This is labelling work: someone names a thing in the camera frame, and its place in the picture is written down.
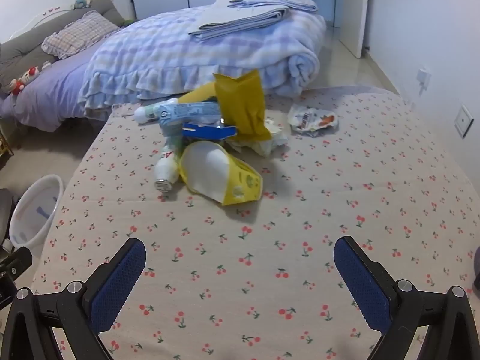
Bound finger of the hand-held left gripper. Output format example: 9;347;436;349
0;247;34;301

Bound cherry print tablecloth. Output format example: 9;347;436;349
32;86;480;360

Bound blue cardboard box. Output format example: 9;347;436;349
182;122;238;140

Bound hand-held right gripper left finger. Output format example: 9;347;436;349
0;237;147;360

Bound blue plaid ruffled quilt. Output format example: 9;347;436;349
78;0;327;121

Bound wooden toy shelf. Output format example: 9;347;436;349
0;125;15;169

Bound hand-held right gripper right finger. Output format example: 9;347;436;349
334;236;480;360

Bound white bottle with green label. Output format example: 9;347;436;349
134;98;179;125
154;135;185;194

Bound folded grey sheet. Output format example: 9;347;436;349
187;0;291;42

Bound bed with purple sheet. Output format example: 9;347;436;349
0;50;113;132

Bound yellow snack bag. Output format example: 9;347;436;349
213;69;271;143

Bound white tissue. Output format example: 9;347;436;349
227;118;289;158

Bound white wall switch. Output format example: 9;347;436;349
454;105;475;137

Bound white plastic bin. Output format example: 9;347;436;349
9;174;64;250

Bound white and orange snack wrapper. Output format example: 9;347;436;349
288;103;340;138

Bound grey padded headboard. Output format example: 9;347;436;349
0;0;124;94

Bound white and red cat plush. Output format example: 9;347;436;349
9;65;41;96

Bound yellow and green sponge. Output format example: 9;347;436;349
176;82;220;105

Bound crushed yellow paper cup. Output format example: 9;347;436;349
179;140;263;207

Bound plaid ruffled pillow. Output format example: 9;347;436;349
41;10;121;60

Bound white door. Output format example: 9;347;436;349
339;0;376;59

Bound folded blue striped sheet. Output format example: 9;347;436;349
229;0;319;15

